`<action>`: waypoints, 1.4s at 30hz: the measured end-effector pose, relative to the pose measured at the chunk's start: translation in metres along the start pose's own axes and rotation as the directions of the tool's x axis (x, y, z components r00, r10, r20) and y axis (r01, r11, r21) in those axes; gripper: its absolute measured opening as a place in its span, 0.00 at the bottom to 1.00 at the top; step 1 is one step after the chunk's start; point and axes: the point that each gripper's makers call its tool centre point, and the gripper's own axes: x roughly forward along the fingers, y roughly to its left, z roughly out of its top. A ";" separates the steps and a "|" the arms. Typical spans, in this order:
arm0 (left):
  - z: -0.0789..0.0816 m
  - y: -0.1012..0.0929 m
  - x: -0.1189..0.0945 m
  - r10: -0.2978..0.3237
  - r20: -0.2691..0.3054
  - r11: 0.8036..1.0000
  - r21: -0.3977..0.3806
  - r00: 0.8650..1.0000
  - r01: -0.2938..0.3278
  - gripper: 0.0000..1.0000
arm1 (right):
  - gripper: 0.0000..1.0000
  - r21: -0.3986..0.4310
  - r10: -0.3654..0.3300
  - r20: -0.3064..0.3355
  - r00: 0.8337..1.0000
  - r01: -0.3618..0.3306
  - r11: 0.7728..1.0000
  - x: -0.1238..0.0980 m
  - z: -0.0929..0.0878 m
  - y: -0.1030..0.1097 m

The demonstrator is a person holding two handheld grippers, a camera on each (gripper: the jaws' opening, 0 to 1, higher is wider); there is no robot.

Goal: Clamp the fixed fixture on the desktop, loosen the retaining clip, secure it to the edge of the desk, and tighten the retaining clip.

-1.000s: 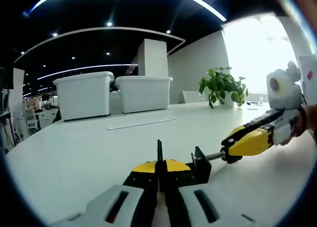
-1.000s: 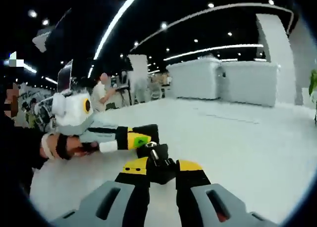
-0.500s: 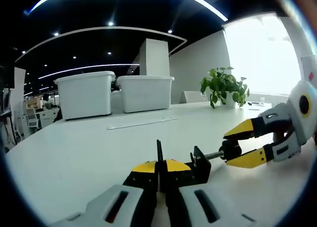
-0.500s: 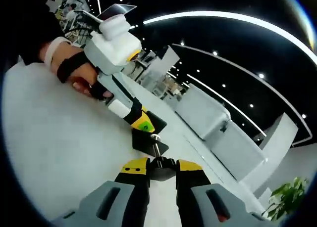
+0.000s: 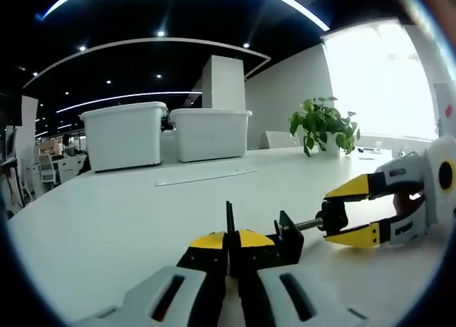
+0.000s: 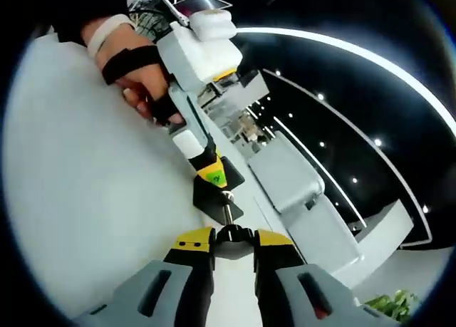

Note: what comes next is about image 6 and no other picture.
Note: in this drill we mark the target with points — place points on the black clamp fixture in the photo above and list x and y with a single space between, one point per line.
213 202

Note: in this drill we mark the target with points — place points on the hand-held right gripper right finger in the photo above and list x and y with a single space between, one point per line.
278 270

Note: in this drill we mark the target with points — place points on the person's left hand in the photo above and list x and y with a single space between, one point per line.
139 77

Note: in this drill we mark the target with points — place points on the white desk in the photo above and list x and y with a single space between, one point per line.
89 163

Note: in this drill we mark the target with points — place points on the white storage box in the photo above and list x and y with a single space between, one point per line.
285 181
320 241

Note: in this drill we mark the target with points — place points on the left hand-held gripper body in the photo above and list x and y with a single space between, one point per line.
203 52

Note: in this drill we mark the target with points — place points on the green potted plant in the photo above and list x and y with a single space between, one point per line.
392 305

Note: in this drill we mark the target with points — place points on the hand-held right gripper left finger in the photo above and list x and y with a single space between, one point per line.
192 270

